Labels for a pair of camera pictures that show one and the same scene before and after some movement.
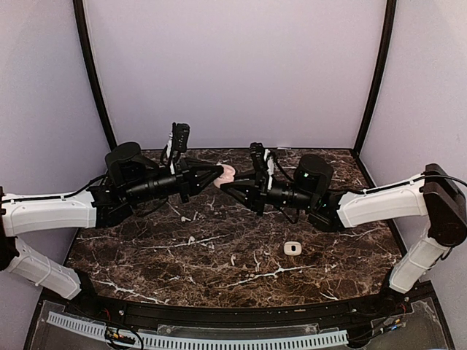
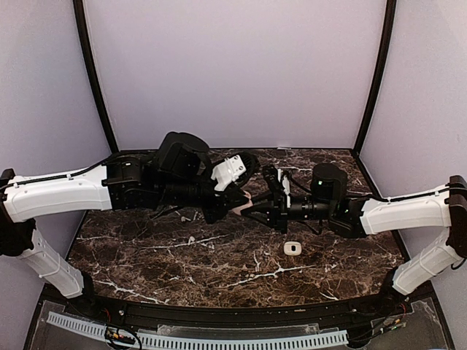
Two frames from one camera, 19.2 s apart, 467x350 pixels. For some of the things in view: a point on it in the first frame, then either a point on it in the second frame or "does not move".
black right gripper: [249, 187] → [276, 206]
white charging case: [292, 248] does not move
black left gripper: [187, 176] → [227, 204]
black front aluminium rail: [239, 316] does not move
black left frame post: [89, 54] does not move
